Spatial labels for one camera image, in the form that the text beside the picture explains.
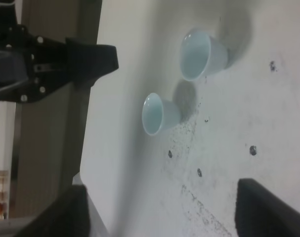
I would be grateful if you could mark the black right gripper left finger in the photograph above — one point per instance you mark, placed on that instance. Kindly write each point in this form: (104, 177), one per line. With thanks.
(68, 216)

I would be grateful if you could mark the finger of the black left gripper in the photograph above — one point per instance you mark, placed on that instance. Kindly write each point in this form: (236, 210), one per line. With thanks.
(86, 63)

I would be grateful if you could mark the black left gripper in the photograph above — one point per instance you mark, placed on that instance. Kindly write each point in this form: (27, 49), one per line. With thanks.
(31, 67)

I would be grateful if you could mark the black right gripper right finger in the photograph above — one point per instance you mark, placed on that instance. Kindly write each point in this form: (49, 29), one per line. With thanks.
(259, 213)

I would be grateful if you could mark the near light blue teacup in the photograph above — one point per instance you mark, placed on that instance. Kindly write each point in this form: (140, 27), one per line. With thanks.
(159, 114)

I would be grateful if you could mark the light blue teacup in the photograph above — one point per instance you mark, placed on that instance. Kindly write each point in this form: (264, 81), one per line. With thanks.
(159, 114)
(201, 55)

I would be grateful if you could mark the far light blue teacup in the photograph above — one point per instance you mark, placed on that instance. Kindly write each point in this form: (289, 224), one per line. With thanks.
(201, 55)

